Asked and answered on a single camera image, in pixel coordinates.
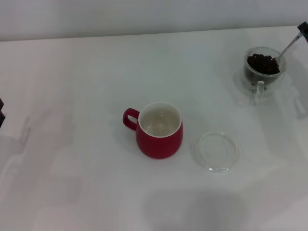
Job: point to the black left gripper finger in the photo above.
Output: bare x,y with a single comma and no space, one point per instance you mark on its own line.
2,119

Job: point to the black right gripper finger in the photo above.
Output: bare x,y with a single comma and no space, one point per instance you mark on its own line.
305,31

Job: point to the red ceramic mug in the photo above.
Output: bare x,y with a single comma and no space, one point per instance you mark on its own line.
158,146

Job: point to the pile of coffee beans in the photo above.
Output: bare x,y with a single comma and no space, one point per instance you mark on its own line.
262,63

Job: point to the clear glass saucer under cup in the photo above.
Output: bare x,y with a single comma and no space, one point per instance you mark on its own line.
238,84

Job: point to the small clear glass dish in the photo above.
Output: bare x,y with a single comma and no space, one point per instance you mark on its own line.
216,151

